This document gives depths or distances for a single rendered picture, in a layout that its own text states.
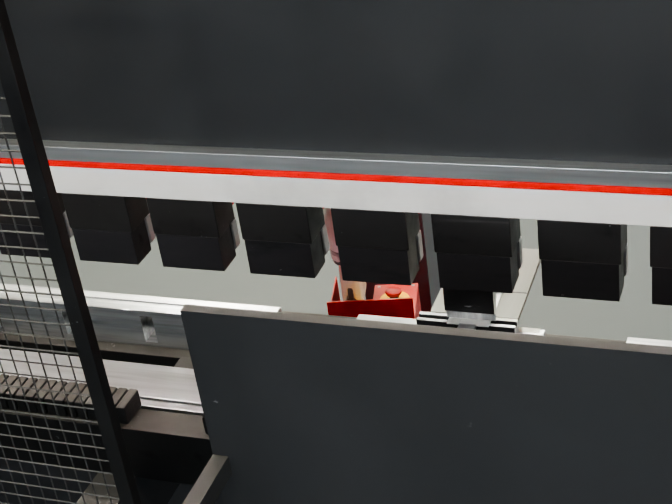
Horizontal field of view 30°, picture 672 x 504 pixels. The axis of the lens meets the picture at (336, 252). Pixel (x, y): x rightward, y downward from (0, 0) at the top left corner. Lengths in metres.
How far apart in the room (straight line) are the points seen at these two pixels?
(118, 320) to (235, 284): 1.87
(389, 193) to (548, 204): 0.30
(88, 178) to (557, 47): 1.09
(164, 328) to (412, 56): 1.02
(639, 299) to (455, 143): 2.36
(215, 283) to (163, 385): 2.21
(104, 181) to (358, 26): 0.80
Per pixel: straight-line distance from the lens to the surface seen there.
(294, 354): 1.99
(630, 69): 1.94
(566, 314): 4.28
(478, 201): 2.31
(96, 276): 4.90
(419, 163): 2.06
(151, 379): 2.52
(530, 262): 2.67
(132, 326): 2.80
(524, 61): 1.96
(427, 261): 3.28
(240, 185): 2.46
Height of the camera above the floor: 2.42
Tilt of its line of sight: 31 degrees down
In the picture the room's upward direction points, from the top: 8 degrees counter-clockwise
